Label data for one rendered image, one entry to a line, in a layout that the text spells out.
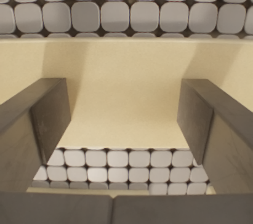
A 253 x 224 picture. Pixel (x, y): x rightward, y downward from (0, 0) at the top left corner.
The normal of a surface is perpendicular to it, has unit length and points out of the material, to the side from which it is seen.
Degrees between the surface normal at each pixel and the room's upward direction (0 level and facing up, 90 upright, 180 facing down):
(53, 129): 90
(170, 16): 0
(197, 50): 0
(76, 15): 0
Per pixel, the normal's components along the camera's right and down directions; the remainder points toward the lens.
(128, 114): -0.01, 0.38
